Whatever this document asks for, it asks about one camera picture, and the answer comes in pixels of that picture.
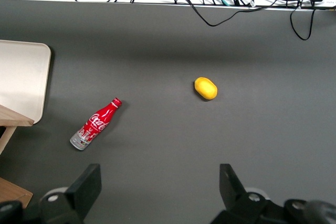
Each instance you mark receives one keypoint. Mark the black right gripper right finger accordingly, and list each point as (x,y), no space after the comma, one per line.
(236,203)

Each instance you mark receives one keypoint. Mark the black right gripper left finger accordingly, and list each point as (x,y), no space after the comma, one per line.
(76,200)

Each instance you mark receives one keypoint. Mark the red cola bottle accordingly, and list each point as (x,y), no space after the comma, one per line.
(97,124)

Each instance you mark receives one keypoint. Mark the yellow lemon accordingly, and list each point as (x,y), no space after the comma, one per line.
(206,88)

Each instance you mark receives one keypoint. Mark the beige plastic tray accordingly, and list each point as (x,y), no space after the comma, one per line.
(21,77)

